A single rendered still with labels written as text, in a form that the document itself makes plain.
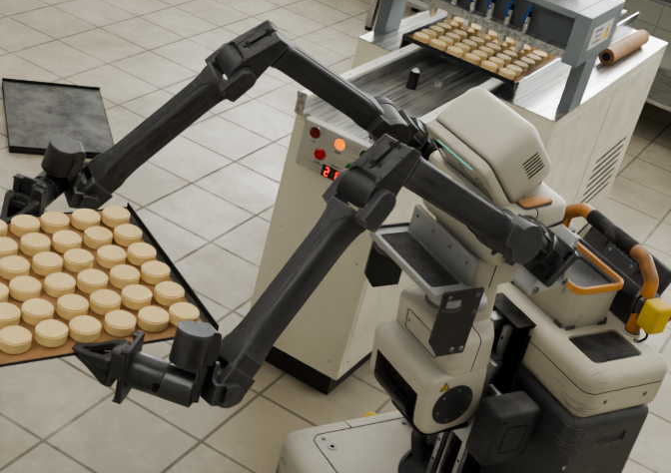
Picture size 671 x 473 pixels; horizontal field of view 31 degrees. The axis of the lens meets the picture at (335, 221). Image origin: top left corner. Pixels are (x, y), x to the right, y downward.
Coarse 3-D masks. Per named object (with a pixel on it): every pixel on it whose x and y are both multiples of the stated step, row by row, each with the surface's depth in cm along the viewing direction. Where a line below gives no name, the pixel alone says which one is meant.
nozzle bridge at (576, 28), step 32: (384, 0) 395; (448, 0) 379; (480, 0) 376; (544, 0) 357; (576, 0) 364; (608, 0) 373; (384, 32) 400; (512, 32) 369; (544, 32) 369; (576, 32) 355; (608, 32) 375; (576, 64) 358; (576, 96) 376
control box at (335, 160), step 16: (304, 128) 327; (320, 128) 324; (336, 128) 324; (304, 144) 328; (320, 144) 326; (352, 144) 320; (368, 144) 320; (304, 160) 330; (320, 160) 327; (336, 160) 325; (352, 160) 322
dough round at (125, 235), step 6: (120, 228) 215; (126, 228) 216; (132, 228) 216; (138, 228) 216; (114, 234) 214; (120, 234) 214; (126, 234) 214; (132, 234) 214; (138, 234) 215; (120, 240) 213; (126, 240) 213; (132, 240) 214; (138, 240) 215
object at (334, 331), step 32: (416, 64) 382; (384, 96) 352; (416, 96) 358; (448, 96) 365; (352, 128) 327; (288, 160) 337; (288, 192) 340; (320, 192) 334; (288, 224) 344; (384, 224) 329; (288, 256) 347; (352, 256) 336; (256, 288) 357; (320, 288) 345; (352, 288) 339; (384, 288) 355; (320, 320) 349; (352, 320) 343; (384, 320) 369; (288, 352) 359; (320, 352) 353; (352, 352) 354; (320, 384) 360
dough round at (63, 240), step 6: (54, 234) 209; (60, 234) 209; (66, 234) 210; (72, 234) 210; (54, 240) 207; (60, 240) 207; (66, 240) 208; (72, 240) 208; (78, 240) 209; (54, 246) 208; (60, 246) 207; (66, 246) 207; (72, 246) 207; (78, 246) 209
